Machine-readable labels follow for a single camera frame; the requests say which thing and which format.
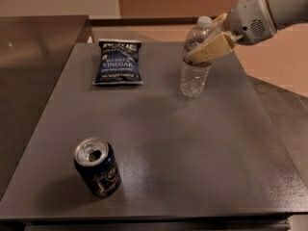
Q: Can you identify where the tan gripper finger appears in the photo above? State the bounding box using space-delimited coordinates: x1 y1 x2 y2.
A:
188 33 235 64
212 13 228 30

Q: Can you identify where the clear plastic water bottle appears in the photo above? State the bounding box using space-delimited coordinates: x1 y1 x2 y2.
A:
180 16 212 98

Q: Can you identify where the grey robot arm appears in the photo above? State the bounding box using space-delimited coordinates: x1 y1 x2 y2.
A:
188 0 308 63

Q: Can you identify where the dark blue pepsi can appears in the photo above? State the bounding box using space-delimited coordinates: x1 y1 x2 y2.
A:
74 137 120 198

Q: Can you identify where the blue vinegar chips bag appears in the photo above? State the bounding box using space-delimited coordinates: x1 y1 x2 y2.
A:
92 38 142 86

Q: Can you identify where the dark side counter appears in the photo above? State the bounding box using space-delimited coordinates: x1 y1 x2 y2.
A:
0 15 93 199

